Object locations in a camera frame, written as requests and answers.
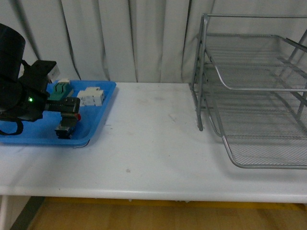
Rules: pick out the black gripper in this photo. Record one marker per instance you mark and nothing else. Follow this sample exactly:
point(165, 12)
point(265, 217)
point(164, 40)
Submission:
point(34, 101)

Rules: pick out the red emergency stop button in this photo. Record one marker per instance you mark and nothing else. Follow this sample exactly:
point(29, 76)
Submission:
point(67, 125)

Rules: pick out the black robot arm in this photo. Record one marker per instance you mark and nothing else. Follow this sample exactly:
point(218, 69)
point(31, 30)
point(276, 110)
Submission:
point(12, 76)

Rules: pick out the silver mesh three-tier rack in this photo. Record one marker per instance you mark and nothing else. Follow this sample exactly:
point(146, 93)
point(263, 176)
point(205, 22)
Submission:
point(253, 88)

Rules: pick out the white circuit breaker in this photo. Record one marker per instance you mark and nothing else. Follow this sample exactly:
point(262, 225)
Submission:
point(91, 96)

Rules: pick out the blue plastic tray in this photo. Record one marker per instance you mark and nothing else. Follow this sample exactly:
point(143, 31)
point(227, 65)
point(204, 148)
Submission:
point(42, 131)

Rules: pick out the white curtain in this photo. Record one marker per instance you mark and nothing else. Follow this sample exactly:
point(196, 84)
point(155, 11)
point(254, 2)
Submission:
point(124, 40)

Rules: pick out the green knife switch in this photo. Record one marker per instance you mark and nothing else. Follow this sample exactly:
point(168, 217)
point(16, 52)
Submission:
point(61, 90)

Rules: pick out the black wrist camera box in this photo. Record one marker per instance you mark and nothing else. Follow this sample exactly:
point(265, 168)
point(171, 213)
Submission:
point(45, 70)

